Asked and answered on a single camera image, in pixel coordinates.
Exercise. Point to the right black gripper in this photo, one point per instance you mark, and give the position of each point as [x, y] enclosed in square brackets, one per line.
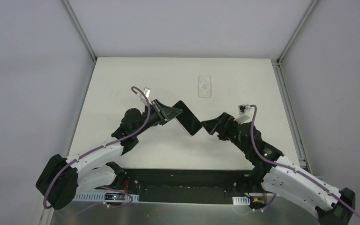
[222, 123]

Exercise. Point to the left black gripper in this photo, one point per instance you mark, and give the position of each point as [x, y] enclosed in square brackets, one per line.
[159, 111]

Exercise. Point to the black phone with pink edge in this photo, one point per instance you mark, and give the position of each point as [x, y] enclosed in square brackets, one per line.
[187, 119]

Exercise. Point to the clear transparent phone case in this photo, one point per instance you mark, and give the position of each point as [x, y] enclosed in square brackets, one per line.
[204, 86]

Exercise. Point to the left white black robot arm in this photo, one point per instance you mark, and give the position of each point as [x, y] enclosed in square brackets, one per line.
[64, 177]

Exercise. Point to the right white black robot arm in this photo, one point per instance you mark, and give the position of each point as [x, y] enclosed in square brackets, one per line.
[276, 173]

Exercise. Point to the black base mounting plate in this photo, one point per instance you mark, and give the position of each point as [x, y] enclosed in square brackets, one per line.
[189, 186]

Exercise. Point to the left green circuit board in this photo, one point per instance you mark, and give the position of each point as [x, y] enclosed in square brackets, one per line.
[115, 197]

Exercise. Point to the shiny metal front panel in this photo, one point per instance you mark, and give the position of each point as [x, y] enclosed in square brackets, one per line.
[281, 212]

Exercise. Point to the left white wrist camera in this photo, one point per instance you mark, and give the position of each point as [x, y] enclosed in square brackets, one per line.
[144, 96]

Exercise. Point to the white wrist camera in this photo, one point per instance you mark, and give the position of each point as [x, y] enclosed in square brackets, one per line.
[243, 113]
[144, 96]

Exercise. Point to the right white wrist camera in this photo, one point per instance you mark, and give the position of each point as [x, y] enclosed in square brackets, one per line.
[243, 113]

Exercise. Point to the right white slotted cable duct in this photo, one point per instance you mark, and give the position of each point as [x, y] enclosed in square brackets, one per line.
[241, 201]

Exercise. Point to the white slotted cable duct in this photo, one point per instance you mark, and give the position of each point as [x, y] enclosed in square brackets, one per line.
[95, 196]
[241, 201]

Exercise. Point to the right aluminium frame rail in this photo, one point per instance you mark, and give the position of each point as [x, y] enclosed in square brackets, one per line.
[303, 73]

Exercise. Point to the aluminium frame rail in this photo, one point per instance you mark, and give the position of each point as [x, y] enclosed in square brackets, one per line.
[303, 73]
[88, 62]

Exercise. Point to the left white slotted cable duct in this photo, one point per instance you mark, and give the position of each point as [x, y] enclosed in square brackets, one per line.
[95, 196]

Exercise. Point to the left aluminium frame rail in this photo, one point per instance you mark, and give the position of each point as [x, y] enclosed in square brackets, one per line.
[88, 62]

